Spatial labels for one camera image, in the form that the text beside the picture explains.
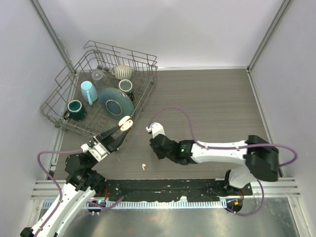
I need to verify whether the beige earbud charging case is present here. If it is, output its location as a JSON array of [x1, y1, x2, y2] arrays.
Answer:
[[118, 116, 133, 132]]

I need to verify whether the white cable duct strip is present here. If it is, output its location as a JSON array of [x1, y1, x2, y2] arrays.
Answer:
[[74, 200, 228, 209]]

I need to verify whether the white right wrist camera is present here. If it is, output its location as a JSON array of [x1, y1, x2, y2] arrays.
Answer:
[[146, 122, 165, 138]]

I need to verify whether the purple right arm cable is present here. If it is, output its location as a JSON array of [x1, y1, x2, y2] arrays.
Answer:
[[147, 106, 298, 217]]

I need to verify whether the light blue mug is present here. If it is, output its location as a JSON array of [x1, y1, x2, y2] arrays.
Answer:
[[80, 81, 98, 106]]

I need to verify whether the teal ceramic plate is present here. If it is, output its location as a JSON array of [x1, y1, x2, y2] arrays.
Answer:
[[98, 87, 134, 120]]

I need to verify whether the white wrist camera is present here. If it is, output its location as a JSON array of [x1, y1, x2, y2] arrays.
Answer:
[[81, 142, 111, 162], [146, 122, 165, 138]]

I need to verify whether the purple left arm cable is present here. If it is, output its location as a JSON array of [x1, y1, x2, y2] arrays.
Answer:
[[32, 149, 83, 237]]

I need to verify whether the grey wire dish rack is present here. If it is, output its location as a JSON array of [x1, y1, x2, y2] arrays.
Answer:
[[40, 40, 157, 138]]

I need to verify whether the white rimmed teal cup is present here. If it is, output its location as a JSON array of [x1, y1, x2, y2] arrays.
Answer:
[[118, 79, 133, 93]]

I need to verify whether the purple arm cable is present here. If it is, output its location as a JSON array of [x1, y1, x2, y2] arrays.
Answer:
[[32, 149, 83, 237], [147, 106, 298, 217]]

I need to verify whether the dark green mug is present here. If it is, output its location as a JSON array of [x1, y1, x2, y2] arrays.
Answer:
[[63, 100, 86, 121]]

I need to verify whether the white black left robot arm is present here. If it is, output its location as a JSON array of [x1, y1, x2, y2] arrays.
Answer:
[[20, 125, 130, 237]]

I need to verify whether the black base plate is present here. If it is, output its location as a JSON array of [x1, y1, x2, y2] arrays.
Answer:
[[107, 179, 253, 202]]

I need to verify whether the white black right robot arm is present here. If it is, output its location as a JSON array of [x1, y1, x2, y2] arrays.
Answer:
[[150, 134, 279, 197]]

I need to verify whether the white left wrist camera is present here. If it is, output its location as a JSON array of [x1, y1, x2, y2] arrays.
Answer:
[[81, 142, 111, 162]]

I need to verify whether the clear drinking glass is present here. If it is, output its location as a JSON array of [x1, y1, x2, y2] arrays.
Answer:
[[91, 69, 108, 89]]

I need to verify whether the striped beige mug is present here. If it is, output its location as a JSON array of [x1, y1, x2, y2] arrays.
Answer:
[[111, 65, 132, 80]]

